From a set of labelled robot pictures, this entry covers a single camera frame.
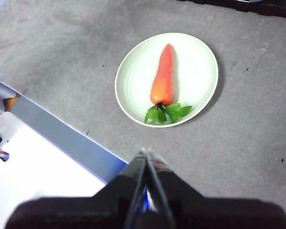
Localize red and black cable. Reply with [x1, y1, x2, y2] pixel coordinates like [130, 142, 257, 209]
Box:
[0, 130, 10, 163]

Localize orange carrot with green leaves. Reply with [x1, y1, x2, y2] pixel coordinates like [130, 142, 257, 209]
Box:
[144, 43, 193, 125]

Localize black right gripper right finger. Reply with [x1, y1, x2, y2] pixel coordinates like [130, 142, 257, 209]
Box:
[147, 147, 286, 229]

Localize green plate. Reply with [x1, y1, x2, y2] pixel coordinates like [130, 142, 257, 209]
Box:
[114, 32, 219, 128]

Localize silver table edge rail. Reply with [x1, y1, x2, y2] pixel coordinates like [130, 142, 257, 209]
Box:
[0, 75, 130, 184]

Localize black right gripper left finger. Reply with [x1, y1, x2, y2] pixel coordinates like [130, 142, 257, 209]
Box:
[4, 146, 148, 229]

